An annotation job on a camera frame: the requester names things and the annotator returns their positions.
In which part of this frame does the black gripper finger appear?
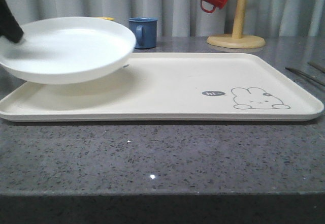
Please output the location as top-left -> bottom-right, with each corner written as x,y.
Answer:
0,0 -> 24,43

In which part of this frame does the white round plate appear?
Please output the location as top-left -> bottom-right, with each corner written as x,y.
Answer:
1,17 -> 136,84

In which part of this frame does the silver fork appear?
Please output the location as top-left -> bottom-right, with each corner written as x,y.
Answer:
285,67 -> 324,86

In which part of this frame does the blue enamel mug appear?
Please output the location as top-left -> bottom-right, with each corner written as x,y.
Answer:
128,17 -> 158,49

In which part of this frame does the cream rabbit serving tray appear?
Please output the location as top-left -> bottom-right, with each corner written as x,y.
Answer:
1,53 -> 324,121

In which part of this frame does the wooden mug tree stand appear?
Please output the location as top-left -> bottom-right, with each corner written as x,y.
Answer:
207,0 -> 266,49

